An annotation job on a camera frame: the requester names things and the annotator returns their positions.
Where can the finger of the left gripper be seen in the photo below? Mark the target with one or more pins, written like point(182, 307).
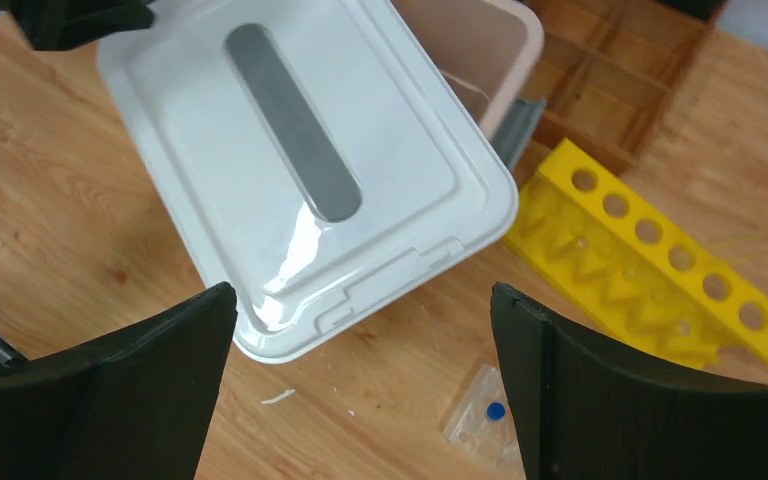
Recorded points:
point(63, 25)

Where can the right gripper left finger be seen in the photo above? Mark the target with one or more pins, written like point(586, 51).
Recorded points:
point(135, 403)

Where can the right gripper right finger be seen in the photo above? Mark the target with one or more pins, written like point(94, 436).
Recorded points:
point(586, 406)

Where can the white plastic lid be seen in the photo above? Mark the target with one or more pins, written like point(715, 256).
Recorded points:
point(313, 154)

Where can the yellow test tube rack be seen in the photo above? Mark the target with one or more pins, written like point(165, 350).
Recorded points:
point(637, 276)

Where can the white debris chip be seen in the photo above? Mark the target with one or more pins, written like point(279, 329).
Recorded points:
point(278, 398)

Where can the wooden compartment tray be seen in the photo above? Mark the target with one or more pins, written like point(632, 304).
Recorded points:
point(610, 70)

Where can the pink plastic bin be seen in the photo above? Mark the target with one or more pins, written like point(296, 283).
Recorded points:
point(486, 51)

